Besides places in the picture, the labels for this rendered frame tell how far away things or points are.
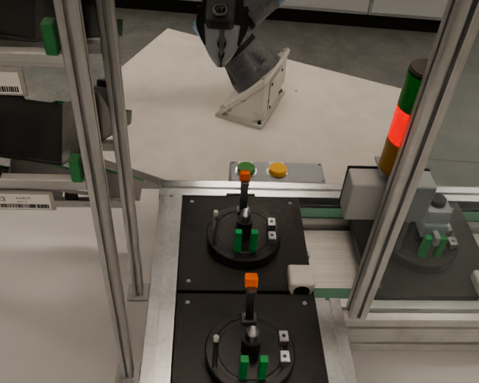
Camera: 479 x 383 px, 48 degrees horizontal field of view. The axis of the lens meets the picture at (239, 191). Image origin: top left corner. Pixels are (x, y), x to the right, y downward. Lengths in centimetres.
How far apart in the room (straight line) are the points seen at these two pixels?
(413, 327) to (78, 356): 59
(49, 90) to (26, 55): 275
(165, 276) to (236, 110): 63
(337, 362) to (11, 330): 58
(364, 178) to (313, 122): 77
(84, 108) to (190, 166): 80
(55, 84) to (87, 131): 276
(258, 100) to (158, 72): 40
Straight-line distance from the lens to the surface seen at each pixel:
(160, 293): 96
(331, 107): 161
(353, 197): 77
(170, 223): 107
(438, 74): 64
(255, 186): 114
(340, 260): 109
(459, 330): 105
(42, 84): 336
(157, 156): 137
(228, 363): 85
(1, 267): 118
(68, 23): 53
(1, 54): 56
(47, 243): 120
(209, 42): 98
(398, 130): 71
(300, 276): 95
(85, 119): 58
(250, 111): 146
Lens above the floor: 173
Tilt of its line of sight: 43 degrees down
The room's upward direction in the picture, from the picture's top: 5 degrees clockwise
